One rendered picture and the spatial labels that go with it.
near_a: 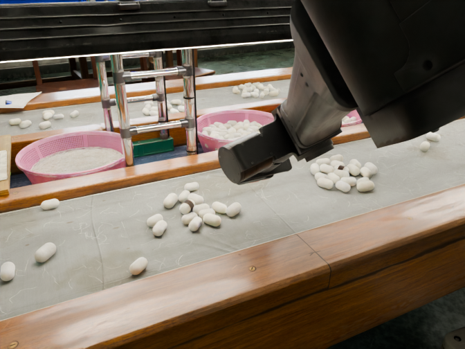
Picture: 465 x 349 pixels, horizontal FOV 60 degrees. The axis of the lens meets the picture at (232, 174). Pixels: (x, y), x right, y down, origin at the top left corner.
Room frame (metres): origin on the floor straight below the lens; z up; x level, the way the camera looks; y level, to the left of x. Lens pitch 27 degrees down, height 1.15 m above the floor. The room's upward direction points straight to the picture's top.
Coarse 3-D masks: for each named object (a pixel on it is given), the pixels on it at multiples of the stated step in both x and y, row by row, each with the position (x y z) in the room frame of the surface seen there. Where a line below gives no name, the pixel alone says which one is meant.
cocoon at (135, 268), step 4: (136, 260) 0.49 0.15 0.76; (140, 260) 0.49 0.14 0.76; (144, 260) 0.49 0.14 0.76; (132, 264) 0.48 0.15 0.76; (136, 264) 0.48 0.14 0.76; (140, 264) 0.49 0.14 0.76; (144, 264) 0.49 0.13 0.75; (132, 268) 0.48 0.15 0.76; (136, 268) 0.48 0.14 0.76; (140, 268) 0.48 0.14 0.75; (144, 268) 0.49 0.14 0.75; (132, 272) 0.47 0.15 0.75; (136, 272) 0.47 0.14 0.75
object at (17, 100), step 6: (0, 96) 1.38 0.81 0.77; (6, 96) 1.37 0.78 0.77; (12, 96) 1.37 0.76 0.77; (18, 96) 1.37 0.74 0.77; (24, 96) 1.37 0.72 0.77; (30, 96) 1.37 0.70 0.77; (0, 102) 1.29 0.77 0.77; (6, 102) 1.27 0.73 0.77; (12, 102) 1.29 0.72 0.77; (18, 102) 1.29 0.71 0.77; (24, 102) 1.29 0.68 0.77
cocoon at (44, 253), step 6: (42, 246) 0.52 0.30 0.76; (48, 246) 0.52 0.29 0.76; (54, 246) 0.53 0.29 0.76; (36, 252) 0.51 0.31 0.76; (42, 252) 0.51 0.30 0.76; (48, 252) 0.52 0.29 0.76; (54, 252) 0.52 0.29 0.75; (36, 258) 0.50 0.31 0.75; (42, 258) 0.50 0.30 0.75; (48, 258) 0.52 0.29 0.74
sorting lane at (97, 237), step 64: (448, 128) 1.13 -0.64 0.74; (128, 192) 0.74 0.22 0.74; (192, 192) 0.74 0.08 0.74; (256, 192) 0.74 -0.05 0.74; (320, 192) 0.74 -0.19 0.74; (384, 192) 0.74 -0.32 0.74; (0, 256) 0.52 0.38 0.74; (64, 256) 0.52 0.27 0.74; (128, 256) 0.52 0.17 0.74; (192, 256) 0.52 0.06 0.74; (0, 320) 0.39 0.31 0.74
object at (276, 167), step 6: (282, 162) 0.58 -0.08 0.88; (288, 162) 0.63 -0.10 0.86; (270, 168) 0.58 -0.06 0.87; (276, 168) 0.62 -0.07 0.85; (282, 168) 0.62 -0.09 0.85; (288, 168) 0.62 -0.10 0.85; (258, 174) 0.60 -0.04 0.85; (264, 174) 0.60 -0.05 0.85; (270, 174) 0.61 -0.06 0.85; (246, 180) 0.59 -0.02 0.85
